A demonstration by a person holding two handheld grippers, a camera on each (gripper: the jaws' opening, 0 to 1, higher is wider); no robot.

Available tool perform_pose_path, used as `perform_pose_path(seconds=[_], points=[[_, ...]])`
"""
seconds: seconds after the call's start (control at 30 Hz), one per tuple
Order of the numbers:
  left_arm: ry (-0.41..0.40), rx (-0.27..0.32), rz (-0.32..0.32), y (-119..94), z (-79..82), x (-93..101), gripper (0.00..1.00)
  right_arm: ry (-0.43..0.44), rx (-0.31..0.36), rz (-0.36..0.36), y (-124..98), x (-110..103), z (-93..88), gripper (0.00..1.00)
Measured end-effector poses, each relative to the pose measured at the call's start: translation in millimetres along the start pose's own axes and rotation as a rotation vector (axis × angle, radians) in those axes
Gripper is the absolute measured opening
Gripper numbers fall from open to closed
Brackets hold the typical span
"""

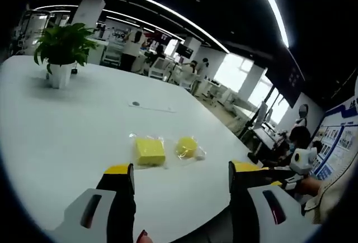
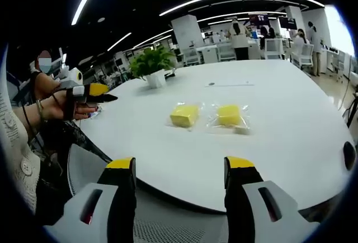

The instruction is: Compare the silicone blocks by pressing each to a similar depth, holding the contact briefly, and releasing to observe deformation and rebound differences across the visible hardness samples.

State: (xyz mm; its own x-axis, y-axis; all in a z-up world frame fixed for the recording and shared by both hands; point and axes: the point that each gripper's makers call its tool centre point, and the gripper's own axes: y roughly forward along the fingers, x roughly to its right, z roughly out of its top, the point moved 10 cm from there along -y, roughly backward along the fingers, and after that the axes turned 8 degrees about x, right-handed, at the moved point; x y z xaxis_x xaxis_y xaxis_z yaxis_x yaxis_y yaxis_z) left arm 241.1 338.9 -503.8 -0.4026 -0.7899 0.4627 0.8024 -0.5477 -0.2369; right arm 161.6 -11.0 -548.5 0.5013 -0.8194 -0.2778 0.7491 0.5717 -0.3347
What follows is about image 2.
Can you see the yellow silicone block labelled bag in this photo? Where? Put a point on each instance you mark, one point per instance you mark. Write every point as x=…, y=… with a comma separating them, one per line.
x=228, y=115

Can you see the green potted plant white pot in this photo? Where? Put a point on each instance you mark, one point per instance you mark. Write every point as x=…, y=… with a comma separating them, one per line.
x=152, y=64

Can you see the person's left hand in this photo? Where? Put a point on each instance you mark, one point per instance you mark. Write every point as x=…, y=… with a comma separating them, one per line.
x=57, y=110

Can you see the yellow silicone block clear bag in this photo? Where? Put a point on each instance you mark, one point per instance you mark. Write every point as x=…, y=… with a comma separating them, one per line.
x=184, y=115

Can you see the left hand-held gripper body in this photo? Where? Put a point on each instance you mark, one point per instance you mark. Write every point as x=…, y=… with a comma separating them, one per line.
x=73, y=76

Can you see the small white packet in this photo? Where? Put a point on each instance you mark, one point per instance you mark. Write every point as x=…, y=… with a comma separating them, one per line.
x=95, y=113

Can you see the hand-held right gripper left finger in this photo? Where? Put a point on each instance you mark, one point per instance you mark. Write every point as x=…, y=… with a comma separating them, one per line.
x=123, y=198

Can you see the dark lace garment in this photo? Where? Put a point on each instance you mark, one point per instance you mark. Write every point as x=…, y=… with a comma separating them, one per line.
x=60, y=139

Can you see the dark wall screen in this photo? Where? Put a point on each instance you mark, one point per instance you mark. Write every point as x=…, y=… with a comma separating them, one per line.
x=288, y=23
x=260, y=20

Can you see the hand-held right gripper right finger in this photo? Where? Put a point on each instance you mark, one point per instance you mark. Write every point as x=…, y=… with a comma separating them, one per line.
x=240, y=198

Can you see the white knit cardigan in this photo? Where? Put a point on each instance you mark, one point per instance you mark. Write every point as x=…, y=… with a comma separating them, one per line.
x=14, y=156

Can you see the black oval table inlay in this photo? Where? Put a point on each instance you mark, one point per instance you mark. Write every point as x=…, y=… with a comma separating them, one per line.
x=349, y=156

